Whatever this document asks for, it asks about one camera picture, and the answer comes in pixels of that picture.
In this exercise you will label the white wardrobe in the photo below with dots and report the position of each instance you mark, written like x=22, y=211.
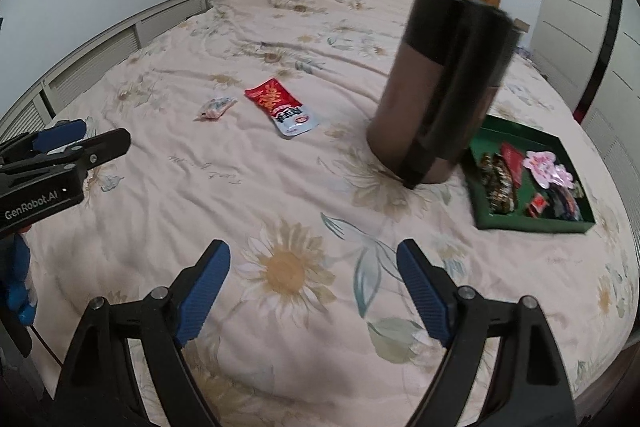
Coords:
x=575, y=7

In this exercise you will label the green tray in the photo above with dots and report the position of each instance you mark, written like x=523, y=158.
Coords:
x=492, y=132

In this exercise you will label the floral pink blanket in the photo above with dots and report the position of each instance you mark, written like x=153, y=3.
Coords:
x=300, y=187

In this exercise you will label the large pink snack packet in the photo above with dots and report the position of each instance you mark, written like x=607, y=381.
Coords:
x=552, y=177

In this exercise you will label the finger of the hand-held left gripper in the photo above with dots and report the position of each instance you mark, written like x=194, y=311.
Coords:
x=60, y=132
x=105, y=144

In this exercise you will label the brown glossy snack packet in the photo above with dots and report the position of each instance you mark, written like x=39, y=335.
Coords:
x=502, y=199
x=495, y=169

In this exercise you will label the olive snack packet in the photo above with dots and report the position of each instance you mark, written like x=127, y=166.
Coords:
x=577, y=189

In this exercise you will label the white slatted wall panel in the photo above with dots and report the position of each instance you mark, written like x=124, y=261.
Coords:
x=90, y=57

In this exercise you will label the small pink snack packet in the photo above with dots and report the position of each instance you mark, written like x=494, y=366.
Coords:
x=540, y=160

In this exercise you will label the person's left hand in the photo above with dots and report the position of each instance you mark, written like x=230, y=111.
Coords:
x=15, y=277

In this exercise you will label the small white candy packet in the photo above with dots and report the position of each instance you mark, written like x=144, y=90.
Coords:
x=216, y=108

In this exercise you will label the black and brown cylindrical bin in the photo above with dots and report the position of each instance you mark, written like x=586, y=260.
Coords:
x=415, y=107

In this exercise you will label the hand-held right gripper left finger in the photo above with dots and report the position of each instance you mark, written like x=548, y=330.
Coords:
x=205, y=292

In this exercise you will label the red and white snack packet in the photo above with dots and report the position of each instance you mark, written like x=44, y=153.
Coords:
x=280, y=104

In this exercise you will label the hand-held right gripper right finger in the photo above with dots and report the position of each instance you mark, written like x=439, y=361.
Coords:
x=425, y=294

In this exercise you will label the red bar snack packet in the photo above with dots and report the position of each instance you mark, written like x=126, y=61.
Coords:
x=512, y=162

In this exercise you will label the dark blue snack packet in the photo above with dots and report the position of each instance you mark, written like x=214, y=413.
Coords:
x=562, y=203

